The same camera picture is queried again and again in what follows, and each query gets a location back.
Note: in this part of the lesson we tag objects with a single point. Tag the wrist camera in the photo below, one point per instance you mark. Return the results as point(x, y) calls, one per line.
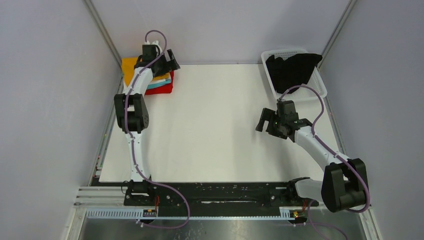
point(286, 110)
point(150, 50)

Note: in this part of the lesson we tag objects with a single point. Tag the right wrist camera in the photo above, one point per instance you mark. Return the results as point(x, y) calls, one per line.
point(286, 110)

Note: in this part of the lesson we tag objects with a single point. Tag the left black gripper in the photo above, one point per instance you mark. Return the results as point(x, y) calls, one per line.
point(168, 65)

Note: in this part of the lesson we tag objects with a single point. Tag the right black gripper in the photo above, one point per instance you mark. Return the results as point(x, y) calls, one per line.
point(267, 120)

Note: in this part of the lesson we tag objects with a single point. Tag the right aluminium frame post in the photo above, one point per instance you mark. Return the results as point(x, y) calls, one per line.
point(339, 26)

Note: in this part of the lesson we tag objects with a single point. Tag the white slotted cable duct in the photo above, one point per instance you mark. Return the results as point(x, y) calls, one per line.
point(147, 214)

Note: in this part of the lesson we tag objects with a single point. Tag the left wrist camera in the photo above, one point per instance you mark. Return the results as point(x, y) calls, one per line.
point(150, 50)

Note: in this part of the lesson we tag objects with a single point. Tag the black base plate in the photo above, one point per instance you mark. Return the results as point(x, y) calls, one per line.
point(212, 199)

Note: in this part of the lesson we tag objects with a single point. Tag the red folded t shirt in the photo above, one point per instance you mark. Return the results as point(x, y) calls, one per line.
point(167, 89)

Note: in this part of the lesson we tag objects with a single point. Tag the white plastic basket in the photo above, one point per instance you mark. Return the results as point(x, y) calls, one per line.
point(301, 94)

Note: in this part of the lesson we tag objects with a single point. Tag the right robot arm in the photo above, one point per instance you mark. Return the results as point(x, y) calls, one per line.
point(344, 186)

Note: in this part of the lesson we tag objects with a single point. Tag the yellow t shirt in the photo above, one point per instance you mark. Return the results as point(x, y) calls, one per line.
point(127, 68)

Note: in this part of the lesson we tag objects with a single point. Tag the black t shirt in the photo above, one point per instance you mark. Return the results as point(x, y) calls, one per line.
point(293, 71)

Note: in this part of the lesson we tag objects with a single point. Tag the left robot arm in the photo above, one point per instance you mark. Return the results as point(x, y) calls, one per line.
point(131, 111)

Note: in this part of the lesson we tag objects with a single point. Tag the teal folded t shirt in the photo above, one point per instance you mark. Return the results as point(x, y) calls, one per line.
point(159, 83)

